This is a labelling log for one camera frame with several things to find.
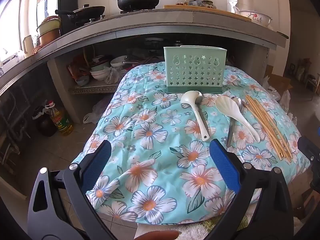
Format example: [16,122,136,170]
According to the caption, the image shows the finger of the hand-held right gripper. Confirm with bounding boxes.
[297,135,320,167]

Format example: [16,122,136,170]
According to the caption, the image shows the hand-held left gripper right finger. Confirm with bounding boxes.
[209,139,294,240]

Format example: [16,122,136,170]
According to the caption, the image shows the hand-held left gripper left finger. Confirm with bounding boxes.
[27,139,118,240]

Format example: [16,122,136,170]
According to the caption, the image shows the bundle of wooden chopsticks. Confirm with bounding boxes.
[244,94,293,162]

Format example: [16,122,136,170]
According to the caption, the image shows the white shell-shaped rice spoon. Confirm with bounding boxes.
[215,95,261,142]

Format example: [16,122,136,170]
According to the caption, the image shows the white plastic ladle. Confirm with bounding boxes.
[180,90,210,141]

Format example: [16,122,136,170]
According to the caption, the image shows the green star-cutout utensil holder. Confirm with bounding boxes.
[164,46,228,93]

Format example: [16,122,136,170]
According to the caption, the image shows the person's left hand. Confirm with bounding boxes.
[135,231,179,240]

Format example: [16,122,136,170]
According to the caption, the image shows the white plastic bag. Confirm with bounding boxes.
[83,100,110,125]

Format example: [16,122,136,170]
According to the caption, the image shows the turquoise floral blanket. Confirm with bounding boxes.
[72,62,312,227]

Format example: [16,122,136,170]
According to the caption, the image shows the yellow cooking oil bottle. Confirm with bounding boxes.
[49,101,74,137]

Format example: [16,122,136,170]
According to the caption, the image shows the crumpled plastic bags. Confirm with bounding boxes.
[269,85,292,110]

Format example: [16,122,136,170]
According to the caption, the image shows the dark brown jar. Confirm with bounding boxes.
[32,105,57,137]

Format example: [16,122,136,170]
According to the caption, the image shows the cardboard box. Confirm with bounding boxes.
[264,65,293,100]

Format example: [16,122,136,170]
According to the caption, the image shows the white and green fleece robe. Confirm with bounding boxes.
[175,215,252,240]

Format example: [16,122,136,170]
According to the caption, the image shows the metal shelf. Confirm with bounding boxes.
[69,84,120,95]

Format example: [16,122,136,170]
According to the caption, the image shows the brown clay pot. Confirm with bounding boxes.
[39,29,61,47]

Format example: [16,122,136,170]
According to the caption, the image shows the white mug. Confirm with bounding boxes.
[23,35,34,54]

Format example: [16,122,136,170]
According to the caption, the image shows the white floral enamel bowl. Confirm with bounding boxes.
[239,10,273,28]

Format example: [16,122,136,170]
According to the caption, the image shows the black gas stove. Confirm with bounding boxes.
[72,9,163,26]

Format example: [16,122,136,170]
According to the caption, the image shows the pale green basin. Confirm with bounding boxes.
[36,17,62,34]

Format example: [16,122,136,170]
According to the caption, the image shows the grey kitchen counter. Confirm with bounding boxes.
[0,7,289,95]

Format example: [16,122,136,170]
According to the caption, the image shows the wooden cutting board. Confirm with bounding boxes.
[164,4,252,22]

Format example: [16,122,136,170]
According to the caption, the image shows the black wok with lid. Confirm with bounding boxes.
[55,4,106,20]

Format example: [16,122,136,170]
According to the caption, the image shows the black kitchen appliance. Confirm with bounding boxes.
[37,0,78,34]

